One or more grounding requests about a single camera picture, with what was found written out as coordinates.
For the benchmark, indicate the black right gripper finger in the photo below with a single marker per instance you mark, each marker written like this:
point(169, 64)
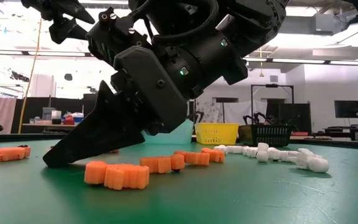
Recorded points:
point(98, 137)

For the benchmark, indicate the small black ceiling dome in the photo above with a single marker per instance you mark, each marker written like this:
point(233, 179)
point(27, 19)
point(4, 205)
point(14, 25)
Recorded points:
point(68, 76)

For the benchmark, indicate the black screen panel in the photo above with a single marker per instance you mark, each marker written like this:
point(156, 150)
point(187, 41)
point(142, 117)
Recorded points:
point(297, 116)

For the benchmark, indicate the black slotted plastic basket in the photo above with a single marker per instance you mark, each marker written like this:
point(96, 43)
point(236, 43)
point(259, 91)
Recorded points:
point(272, 135)

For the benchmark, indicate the blue container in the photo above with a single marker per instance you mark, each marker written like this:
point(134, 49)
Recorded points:
point(79, 119)

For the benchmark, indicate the red container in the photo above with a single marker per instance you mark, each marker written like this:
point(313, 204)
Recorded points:
point(69, 120)

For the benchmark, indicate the clear plastic container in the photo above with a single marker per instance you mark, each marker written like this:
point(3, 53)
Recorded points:
point(48, 113)

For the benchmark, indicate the black wall monitor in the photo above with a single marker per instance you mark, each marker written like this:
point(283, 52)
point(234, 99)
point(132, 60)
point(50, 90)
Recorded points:
point(348, 109)

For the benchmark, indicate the black desk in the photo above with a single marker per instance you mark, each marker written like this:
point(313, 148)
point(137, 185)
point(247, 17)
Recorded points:
point(337, 130)

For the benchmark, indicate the black partition panel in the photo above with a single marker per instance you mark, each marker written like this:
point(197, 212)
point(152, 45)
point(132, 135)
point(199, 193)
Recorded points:
point(36, 107)

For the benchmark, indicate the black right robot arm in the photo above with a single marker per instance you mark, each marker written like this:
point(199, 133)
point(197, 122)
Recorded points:
point(244, 25)

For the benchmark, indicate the white patterned sheet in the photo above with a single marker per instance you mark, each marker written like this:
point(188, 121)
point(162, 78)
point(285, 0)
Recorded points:
point(210, 112)

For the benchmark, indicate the black metal frame stand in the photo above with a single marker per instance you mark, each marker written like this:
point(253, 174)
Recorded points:
point(271, 85)

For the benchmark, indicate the wooden work table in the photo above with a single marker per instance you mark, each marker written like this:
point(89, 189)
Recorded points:
point(42, 125)

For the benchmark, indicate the ceiling light strip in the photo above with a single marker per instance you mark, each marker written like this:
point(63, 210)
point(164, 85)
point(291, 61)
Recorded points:
point(297, 61)

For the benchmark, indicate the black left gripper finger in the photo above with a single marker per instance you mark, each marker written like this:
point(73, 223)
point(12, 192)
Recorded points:
point(76, 12)
point(70, 31)

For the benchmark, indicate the yellow slotted plastic basket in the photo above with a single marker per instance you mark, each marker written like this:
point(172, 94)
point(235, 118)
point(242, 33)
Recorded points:
point(216, 133)

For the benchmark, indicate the teal translucent plastic bin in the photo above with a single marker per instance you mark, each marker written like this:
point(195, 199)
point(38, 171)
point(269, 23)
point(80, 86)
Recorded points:
point(179, 137)

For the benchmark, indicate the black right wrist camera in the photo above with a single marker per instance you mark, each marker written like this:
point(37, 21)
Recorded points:
point(117, 34)

